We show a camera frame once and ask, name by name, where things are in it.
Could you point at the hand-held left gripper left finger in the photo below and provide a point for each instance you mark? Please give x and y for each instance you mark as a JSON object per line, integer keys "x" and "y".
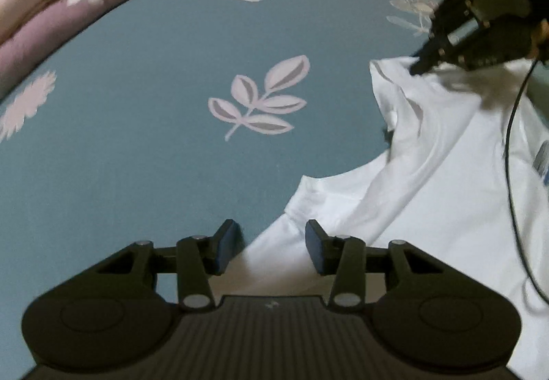
{"x": 227, "y": 247}

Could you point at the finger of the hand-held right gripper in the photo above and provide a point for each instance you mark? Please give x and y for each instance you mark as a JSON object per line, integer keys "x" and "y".
{"x": 457, "y": 0}
{"x": 446, "y": 50}

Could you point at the white long-sleeve printed shirt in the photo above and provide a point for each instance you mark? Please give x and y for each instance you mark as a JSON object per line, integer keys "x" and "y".
{"x": 429, "y": 191}

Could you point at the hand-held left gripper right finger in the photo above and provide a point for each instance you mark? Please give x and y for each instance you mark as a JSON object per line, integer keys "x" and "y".
{"x": 317, "y": 247}

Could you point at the purple floral quilt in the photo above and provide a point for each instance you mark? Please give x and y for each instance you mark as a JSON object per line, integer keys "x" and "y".
{"x": 64, "y": 28}

